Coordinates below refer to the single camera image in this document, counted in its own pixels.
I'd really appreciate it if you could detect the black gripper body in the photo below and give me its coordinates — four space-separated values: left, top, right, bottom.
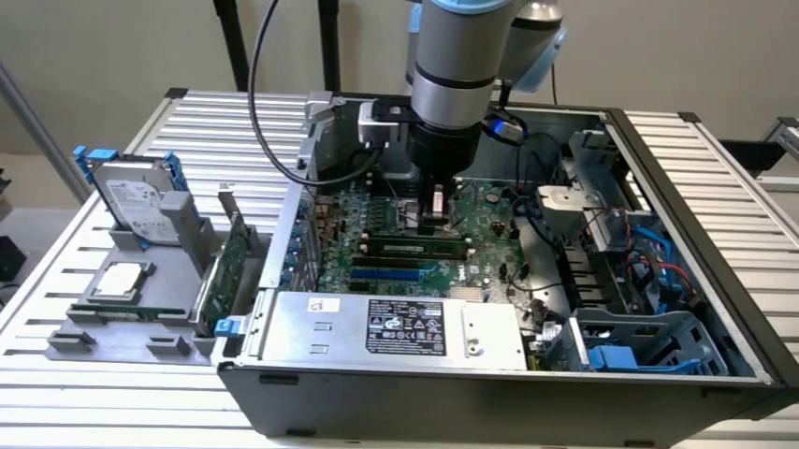
407 119 484 189

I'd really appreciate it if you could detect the installed RAM stick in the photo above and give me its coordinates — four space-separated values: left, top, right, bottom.
363 235 471 253

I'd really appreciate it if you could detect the black RAM slot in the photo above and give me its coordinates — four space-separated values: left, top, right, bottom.
351 253 421 270

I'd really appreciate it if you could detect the green RAM stick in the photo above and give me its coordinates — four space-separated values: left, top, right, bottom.
69 302 190 321

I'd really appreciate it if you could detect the CPU socket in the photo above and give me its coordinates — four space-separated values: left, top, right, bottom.
394 196 427 231

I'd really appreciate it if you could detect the green motherboard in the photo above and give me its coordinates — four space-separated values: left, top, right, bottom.
310 173 537 308

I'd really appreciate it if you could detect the blue expansion slot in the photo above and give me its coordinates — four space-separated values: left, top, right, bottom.
349 267 421 282

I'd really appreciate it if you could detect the silver power supply unit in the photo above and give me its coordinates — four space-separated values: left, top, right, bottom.
253 290 546 374

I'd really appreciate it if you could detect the green graphics card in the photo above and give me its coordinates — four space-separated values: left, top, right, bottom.
190 185 253 339

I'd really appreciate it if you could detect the black open PC case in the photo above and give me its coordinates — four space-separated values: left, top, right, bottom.
214 90 790 444

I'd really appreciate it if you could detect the blue disk bay latch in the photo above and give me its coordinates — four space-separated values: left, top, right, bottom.
589 344 640 372

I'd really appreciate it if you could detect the grey disk bay cage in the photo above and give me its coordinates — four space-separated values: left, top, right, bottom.
558 306 732 376

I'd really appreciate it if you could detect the hard disk in blue carrier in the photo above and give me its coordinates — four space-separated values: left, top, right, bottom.
71 145 190 250

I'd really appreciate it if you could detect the silver CPU chip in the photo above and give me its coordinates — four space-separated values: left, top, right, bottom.
90 261 157 299

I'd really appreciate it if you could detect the grey parts rack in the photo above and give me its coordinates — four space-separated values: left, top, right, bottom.
45 190 277 362

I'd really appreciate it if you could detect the black box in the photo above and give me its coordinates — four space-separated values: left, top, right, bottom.
0 235 29 282

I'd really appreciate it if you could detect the blue lit cable connector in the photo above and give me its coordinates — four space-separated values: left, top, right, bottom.
484 116 530 147

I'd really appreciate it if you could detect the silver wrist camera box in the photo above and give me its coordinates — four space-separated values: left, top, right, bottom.
358 102 402 150

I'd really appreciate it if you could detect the black stand post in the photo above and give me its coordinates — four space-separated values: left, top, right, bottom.
317 0 343 94
211 0 253 93

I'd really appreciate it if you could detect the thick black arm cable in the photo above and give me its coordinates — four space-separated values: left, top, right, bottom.
247 0 383 184

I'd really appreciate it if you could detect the blue wire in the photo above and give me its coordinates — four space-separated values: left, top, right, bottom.
628 223 680 313

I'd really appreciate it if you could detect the red wire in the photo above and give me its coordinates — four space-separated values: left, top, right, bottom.
624 214 696 305

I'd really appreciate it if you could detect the grey aluminium frame pole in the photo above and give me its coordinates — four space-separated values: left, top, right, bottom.
0 59 93 203

